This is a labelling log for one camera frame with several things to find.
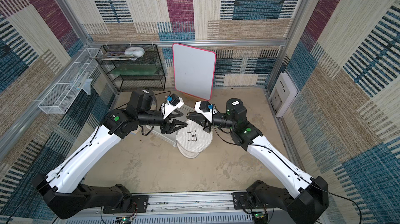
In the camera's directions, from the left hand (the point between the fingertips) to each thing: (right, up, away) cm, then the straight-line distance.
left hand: (183, 117), depth 66 cm
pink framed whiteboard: (+3, +26, +33) cm, 42 cm away
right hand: (+2, +2, -2) cm, 4 cm away
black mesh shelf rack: (-40, +34, +43) cm, 68 cm away
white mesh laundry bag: (+4, -9, +2) cm, 10 cm away
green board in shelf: (-32, +26, +28) cm, 50 cm away
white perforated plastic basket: (-9, -14, +21) cm, 27 cm away
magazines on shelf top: (-42, +34, +27) cm, 60 cm away
